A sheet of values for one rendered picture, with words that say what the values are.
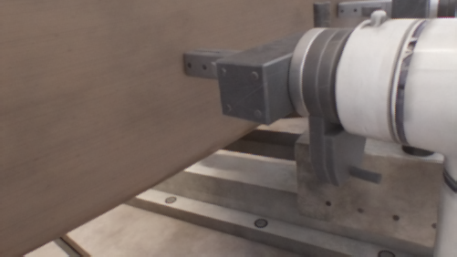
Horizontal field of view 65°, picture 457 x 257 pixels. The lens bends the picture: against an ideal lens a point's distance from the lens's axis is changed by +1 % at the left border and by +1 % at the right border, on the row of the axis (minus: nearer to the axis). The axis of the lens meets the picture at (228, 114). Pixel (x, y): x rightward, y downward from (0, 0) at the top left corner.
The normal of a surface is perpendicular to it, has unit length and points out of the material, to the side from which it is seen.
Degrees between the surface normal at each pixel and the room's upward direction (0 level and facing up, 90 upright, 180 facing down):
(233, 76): 90
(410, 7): 90
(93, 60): 90
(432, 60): 54
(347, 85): 80
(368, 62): 59
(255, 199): 71
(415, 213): 90
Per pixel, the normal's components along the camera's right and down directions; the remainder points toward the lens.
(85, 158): 0.68, 0.18
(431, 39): -0.51, -0.55
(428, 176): -0.49, 0.36
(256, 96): -0.68, 0.33
